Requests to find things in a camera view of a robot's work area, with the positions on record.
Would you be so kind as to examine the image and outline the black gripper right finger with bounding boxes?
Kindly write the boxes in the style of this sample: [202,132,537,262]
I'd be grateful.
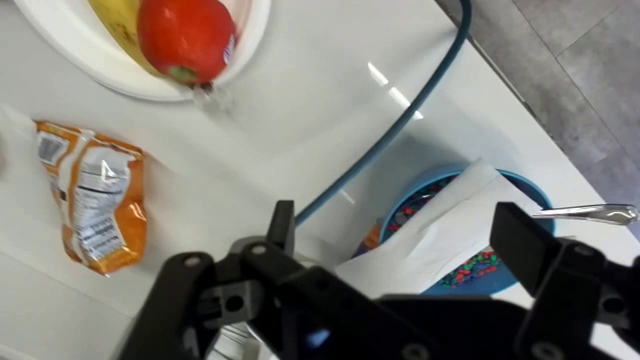
[488,200,563,336]

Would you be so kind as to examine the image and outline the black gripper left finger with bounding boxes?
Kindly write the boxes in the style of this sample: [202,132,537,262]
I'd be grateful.
[263,199,299,259]

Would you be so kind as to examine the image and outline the blue bowl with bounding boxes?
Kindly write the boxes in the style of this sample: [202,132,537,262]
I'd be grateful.
[350,162,558,300]

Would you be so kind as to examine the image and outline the silver fork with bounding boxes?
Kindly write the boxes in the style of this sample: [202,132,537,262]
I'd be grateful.
[531,200,640,228]

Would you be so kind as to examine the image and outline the orange snack bag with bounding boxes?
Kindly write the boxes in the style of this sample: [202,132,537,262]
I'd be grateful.
[31,118,149,278]

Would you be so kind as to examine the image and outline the red apple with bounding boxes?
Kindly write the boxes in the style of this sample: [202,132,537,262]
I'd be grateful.
[136,0,240,88]

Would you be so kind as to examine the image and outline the yellow banana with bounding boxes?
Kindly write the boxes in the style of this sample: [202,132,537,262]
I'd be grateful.
[85,0,164,80]

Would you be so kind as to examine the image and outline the white fruit plate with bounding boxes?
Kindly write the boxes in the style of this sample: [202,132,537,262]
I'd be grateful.
[11,0,273,105]

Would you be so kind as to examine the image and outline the blue power cable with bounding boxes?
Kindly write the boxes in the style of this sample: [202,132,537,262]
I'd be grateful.
[291,0,476,228]

